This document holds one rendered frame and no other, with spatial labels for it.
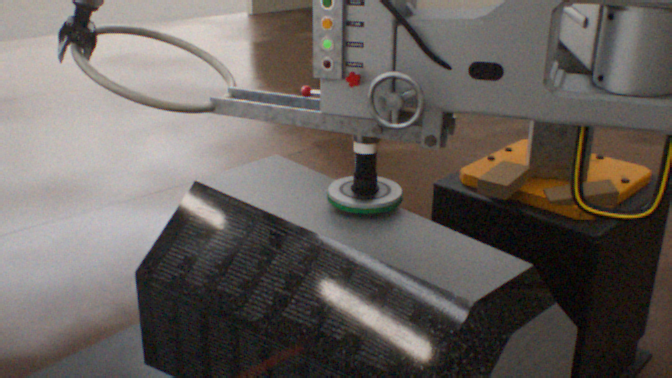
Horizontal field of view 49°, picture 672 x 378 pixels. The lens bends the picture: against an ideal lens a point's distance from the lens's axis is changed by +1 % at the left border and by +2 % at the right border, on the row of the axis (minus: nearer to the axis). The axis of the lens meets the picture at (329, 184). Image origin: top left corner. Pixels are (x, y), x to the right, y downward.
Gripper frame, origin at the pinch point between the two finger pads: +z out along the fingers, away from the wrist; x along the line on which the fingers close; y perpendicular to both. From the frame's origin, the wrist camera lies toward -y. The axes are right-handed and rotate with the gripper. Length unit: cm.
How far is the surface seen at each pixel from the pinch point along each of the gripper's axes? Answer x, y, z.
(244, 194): 56, 24, 15
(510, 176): 136, 21, -14
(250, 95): 50, 10, -11
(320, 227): 73, 49, 3
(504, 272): 109, 78, -16
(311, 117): 64, 31, -19
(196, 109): 34.9, 21.4, -7.0
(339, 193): 78, 38, -2
